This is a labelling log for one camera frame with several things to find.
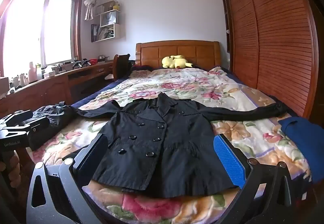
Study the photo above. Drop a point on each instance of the wooden chair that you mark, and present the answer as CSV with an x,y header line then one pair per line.
x,y
121,64

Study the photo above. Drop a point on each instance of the dark pillow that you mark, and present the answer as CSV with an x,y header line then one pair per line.
x,y
141,68

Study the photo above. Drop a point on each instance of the pink and white bottle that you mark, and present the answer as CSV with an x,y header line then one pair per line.
x,y
32,73

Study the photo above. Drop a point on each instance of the wooden slatted wardrobe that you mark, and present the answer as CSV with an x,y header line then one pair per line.
x,y
273,36

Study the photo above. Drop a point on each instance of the red item on desk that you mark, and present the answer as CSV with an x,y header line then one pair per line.
x,y
93,61

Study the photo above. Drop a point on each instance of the window with wooden frame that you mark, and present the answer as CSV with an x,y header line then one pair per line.
x,y
58,29

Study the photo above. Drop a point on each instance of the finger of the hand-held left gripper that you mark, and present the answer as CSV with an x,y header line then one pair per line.
x,y
17,117
38,133

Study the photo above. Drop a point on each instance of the person's left hand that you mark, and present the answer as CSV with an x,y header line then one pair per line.
x,y
11,168

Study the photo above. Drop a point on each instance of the yellow plush toy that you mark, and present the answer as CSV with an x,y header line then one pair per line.
x,y
174,62

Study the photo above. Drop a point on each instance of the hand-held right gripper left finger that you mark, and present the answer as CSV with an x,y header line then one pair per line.
x,y
93,153

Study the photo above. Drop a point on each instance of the white wall shelf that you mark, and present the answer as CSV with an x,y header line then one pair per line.
x,y
121,31

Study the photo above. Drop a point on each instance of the white tissue pack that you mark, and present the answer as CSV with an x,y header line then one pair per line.
x,y
49,72

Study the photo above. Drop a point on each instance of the black devices on desk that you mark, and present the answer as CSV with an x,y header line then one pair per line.
x,y
81,63

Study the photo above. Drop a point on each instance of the long wooden desk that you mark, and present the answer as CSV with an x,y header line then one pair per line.
x,y
45,90

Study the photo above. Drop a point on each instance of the crumpled dark shiny cloth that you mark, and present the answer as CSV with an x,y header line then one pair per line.
x,y
58,115

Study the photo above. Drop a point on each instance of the blue cloth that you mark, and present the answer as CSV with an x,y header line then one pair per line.
x,y
303,143

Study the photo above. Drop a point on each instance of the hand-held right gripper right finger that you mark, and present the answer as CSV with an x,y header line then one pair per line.
x,y
227,158

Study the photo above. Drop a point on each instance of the tied white curtain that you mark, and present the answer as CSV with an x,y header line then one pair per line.
x,y
90,4

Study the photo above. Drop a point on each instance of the black double-breasted coat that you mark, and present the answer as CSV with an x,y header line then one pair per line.
x,y
157,153

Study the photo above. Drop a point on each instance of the white paper bag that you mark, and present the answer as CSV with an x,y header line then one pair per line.
x,y
110,17

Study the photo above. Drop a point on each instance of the white cloth on chair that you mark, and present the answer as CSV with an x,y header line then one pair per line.
x,y
109,76

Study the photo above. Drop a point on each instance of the cardboard box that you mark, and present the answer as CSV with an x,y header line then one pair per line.
x,y
3,84

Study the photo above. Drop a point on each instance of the floral blanket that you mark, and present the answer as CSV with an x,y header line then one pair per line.
x,y
177,82

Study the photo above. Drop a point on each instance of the metal bowl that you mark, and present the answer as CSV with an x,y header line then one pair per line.
x,y
101,57

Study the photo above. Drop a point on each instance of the small yellow shelf toy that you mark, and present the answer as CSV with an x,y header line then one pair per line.
x,y
116,7

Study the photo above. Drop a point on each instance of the wooden bed headboard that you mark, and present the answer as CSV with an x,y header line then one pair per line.
x,y
151,53

